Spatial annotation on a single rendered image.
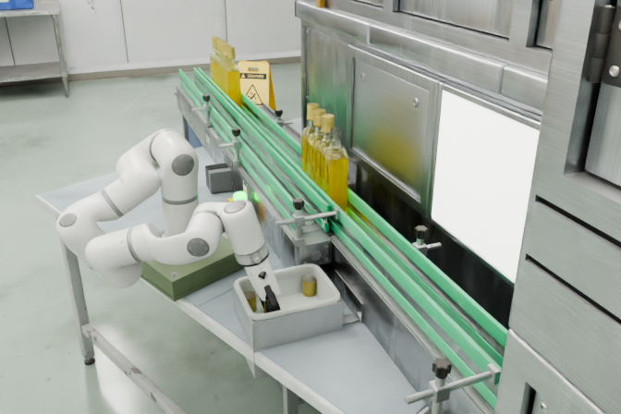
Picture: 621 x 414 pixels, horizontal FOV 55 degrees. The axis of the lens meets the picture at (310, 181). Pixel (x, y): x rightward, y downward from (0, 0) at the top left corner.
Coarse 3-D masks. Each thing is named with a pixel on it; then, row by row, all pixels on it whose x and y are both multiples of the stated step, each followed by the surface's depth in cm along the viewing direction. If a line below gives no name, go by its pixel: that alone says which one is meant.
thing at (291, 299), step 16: (288, 272) 149; (304, 272) 151; (320, 272) 148; (240, 288) 141; (288, 288) 150; (320, 288) 148; (288, 304) 147; (304, 304) 135; (320, 304) 136; (256, 320) 132
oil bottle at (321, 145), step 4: (320, 140) 163; (324, 140) 162; (316, 144) 164; (320, 144) 162; (324, 144) 161; (328, 144) 161; (316, 148) 164; (320, 148) 162; (324, 148) 161; (316, 152) 165; (320, 152) 162; (316, 156) 165; (320, 156) 162; (316, 160) 166; (320, 160) 163; (316, 164) 166; (320, 164) 163; (316, 168) 166; (320, 168) 164; (316, 172) 167; (320, 172) 164; (316, 176) 167; (320, 176) 165; (316, 180) 168; (320, 180) 165; (320, 184) 166
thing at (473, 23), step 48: (336, 0) 180; (384, 0) 153; (432, 0) 136; (480, 0) 120; (528, 0) 105; (336, 48) 188; (384, 48) 152; (432, 48) 131; (480, 48) 120; (528, 48) 107; (336, 96) 194; (528, 96) 106; (384, 192) 171; (432, 240) 150; (480, 288) 134
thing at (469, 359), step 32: (224, 96) 256; (256, 128) 215; (288, 160) 185; (320, 192) 163; (352, 224) 145; (384, 256) 131; (416, 288) 119; (416, 320) 121; (448, 320) 109; (448, 352) 111; (480, 352) 101; (480, 384) 103
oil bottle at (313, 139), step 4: (312, 136) 167; (316, 136) 166; (320, 136) 166; (308, 140) 169; (312, 140) 166; (316, 140) 166; (308, 144) 170; (312, 144) 166; (308, 148) 170; (312, 148) 167; (308, 152) 171; (312, 152) 167; (308, 156) 171; (312, 156) 168; (308, 160) 172; (312, 160) 168; (308, 164) 172; (312, 164) 169; (308, 168) 173; (312, 168) 169; (308, 172) 173; (312, 172) 170; (312, 176) 170
